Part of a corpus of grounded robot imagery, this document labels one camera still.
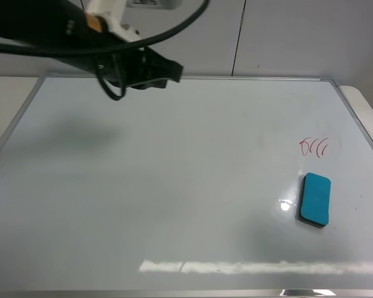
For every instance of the red marker scribble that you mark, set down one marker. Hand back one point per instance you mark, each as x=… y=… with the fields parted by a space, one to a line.
x=316 y=146

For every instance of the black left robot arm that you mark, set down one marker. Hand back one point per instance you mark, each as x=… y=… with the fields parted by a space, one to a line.
x=61 y=24

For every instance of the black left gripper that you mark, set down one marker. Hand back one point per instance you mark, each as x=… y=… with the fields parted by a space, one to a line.
x=138 y=69

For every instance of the white orange wrist camera mount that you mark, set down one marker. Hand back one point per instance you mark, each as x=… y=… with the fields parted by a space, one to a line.
x=112 y=12

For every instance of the white whiteboard with aluminium frame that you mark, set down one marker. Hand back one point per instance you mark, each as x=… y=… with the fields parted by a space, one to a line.
x=190 y=191

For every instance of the teal whiteboard eraser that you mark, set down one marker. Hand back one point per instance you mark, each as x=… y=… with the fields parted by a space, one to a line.
x=313 y=207

